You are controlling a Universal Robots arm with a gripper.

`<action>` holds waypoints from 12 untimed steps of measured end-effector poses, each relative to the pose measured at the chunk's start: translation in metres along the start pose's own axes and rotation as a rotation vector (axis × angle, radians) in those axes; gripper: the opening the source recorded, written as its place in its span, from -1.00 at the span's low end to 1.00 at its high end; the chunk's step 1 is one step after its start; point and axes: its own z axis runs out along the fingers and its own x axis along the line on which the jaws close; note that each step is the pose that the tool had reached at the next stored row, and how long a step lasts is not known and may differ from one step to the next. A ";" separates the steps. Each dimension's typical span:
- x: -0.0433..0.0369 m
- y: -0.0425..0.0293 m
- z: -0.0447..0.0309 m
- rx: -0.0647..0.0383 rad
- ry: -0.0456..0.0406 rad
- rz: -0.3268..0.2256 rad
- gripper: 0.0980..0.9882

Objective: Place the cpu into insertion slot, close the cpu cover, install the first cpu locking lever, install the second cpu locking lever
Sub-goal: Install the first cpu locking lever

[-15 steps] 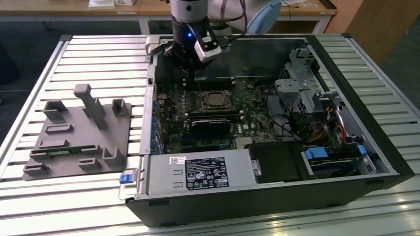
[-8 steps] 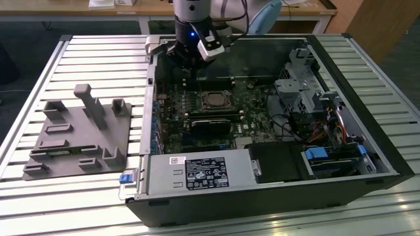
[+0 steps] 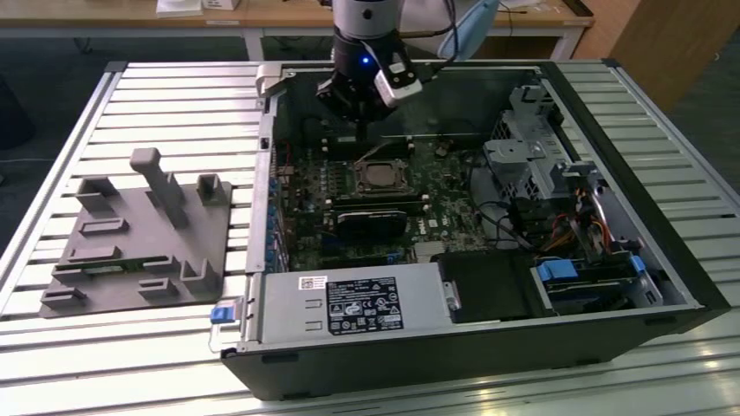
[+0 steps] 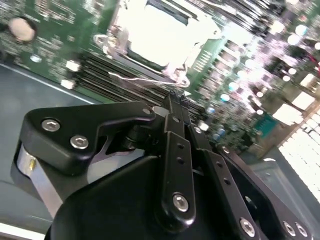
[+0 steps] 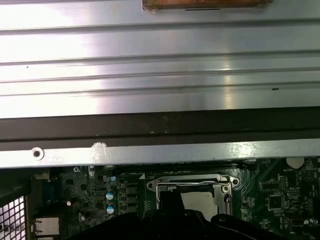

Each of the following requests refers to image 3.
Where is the silver metal drive cage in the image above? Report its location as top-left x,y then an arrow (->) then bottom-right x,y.
480,84 -> 612,209

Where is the black PC case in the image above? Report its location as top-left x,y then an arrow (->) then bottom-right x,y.
219,59 -> 731,402

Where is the metal disk bay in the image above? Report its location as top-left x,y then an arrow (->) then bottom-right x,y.
530,250 -> 667,320

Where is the wooden desk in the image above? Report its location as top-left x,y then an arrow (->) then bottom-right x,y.
0,0 -> 596,62

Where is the silver CPU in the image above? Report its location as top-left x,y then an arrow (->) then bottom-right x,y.
367,166 -> 402,184

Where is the blue disk carrier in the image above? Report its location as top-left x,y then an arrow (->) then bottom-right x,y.
535,257 -> 580,290

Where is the coloured power wire bundle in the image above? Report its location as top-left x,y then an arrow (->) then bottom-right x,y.
540,185 -> 615,257

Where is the black camera cable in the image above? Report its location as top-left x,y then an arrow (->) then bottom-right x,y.
398,0 -> 464,83

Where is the wire locking lever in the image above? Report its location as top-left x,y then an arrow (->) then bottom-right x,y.
359,144 -> 406,162

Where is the green RAM stick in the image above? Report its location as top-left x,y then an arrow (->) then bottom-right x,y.
72,257 -> 172,275

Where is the grey parts rack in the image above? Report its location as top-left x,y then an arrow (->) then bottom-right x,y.
38,146 -> 236,320

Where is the blue case latch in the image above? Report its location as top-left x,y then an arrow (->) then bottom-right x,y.
212,302 -> 242,325

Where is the silver power supply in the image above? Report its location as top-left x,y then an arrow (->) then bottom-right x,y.
254,266 -> 458,348

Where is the wooden cabinet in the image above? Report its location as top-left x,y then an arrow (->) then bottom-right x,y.
578,0 -> 740,112

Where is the CPU socket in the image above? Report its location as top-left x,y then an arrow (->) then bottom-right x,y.
350,156 -> 416,197

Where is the black graphics card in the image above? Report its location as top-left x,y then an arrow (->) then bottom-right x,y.
334,206 -> 410,238

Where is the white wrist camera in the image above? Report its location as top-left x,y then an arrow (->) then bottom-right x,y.
374,63 -> 424,108

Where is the green motherboard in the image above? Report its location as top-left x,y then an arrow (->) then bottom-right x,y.
271,138 -> 492,272

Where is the black plastic cover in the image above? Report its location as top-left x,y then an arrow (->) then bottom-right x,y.
432,250 -> 556,325

